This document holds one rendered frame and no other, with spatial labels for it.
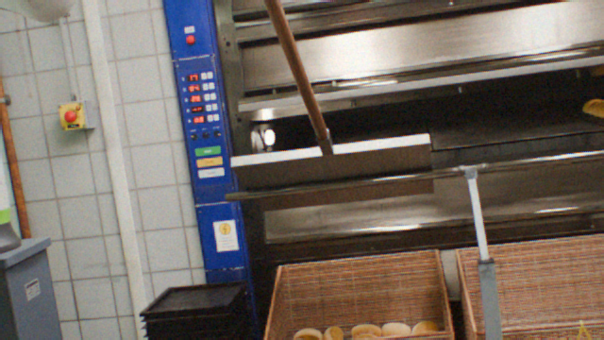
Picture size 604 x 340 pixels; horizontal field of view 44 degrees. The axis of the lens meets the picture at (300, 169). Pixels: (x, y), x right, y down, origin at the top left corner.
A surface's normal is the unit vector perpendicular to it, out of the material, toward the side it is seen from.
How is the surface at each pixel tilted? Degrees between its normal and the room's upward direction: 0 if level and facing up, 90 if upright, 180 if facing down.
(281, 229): 70
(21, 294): 90
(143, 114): 90
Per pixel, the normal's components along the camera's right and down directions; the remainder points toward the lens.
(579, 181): -0.18, -0.21
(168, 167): -0.15, 0.14
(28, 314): 0.98, -0.12
